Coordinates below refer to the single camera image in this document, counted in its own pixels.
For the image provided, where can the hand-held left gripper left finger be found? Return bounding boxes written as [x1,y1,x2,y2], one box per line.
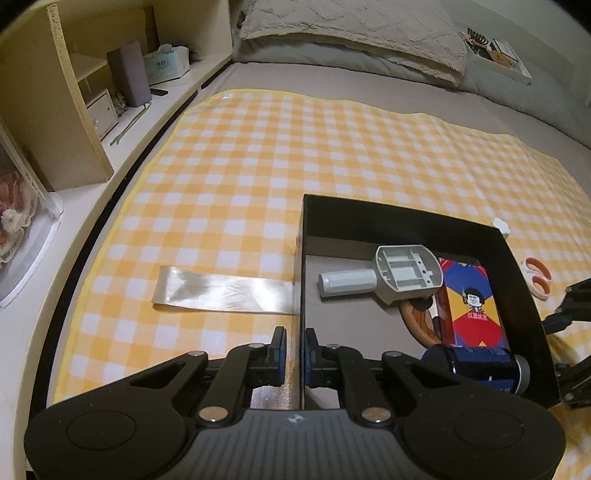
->
[111,325,288,424]

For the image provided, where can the thin hair pin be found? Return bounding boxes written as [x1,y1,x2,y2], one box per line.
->
[111,102,152,145]

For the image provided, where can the yellow checked blanket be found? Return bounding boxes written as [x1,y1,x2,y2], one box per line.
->
[48,89,591,480]

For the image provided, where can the beige textured pillow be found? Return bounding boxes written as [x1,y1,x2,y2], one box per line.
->
[239,0,468,86]

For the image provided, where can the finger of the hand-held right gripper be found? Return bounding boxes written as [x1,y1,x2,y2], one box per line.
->
[554,360,591,409]
[542,276,591,335]

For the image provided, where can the wooden shelf unit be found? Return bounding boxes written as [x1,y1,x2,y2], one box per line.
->
[0,0,234,480]

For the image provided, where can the white tray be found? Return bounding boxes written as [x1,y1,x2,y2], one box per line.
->
[460,28,532,85]

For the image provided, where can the dark blue bottle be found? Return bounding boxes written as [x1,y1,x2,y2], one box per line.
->
[421,344,532,397]

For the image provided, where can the white orange scissors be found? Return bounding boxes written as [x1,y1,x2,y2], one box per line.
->
[519,257,554,301]

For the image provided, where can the white tissue box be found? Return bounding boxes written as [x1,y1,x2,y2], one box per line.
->
[142,45,191,86]

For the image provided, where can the small wooden drawer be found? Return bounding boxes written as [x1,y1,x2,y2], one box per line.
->
[85,88,118,139]

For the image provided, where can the doll in clear case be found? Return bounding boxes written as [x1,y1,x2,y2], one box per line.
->
[0,134,63,308]

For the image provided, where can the grey bed sheet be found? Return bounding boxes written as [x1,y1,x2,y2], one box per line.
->
[198,60,591,153]

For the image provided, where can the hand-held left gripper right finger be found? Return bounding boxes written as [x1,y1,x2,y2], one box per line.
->
[304,327,481,425]

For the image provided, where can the grey folded duvet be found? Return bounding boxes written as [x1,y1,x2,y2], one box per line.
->
[233,28,591,148]

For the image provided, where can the purple upright box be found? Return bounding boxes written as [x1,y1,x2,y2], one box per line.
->
[107,39,152,108]

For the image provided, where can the red blue card box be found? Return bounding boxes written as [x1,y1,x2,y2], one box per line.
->
[436,258,511,349]

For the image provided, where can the clear plastic strip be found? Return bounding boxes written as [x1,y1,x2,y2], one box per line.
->
[151,265,296,317]

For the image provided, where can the white handled plastic device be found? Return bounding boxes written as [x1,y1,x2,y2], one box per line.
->
[318,244,445,305]

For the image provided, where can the round wooden disc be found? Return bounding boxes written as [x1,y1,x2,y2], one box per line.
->
[399,298,438,347]

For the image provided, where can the black box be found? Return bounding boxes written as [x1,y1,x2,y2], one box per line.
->
[294,194,561,411]

